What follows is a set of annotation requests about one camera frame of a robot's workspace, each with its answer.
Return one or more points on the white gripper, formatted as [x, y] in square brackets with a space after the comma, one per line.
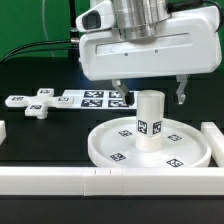
[187, 43]

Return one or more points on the white round table top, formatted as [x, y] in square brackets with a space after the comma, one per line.
[115, 143]

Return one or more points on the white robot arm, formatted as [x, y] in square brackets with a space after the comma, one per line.
[124, 39]

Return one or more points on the white marker sheet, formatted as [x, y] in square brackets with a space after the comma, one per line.
[99, 99]

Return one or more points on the white cross-shaped table base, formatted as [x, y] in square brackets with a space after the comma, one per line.
[37, 106]

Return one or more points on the white right fence rail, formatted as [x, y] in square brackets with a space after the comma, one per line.
[215, 139]

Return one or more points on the white fence rail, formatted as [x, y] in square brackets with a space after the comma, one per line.
[110, 181]
[215, 139]
[2, 131]

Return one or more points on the white left fence rail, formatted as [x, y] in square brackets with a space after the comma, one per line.
[2, 131]

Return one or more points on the white front fence rail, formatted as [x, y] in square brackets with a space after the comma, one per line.
[110, 181]

